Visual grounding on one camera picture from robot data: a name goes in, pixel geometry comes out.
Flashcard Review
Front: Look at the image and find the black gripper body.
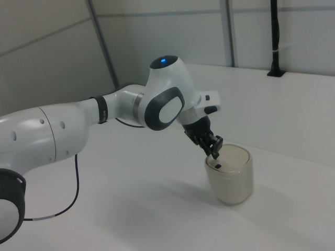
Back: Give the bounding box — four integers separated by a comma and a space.
183, 117, 215, 147

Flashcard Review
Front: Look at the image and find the small white trash can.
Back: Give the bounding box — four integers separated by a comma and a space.
204, 143, 255, 206

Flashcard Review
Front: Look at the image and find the black pole with base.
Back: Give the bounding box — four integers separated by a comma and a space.
266, 0, 287, 77

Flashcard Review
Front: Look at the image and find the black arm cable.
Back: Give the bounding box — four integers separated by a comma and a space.
23, 117, 146, 222

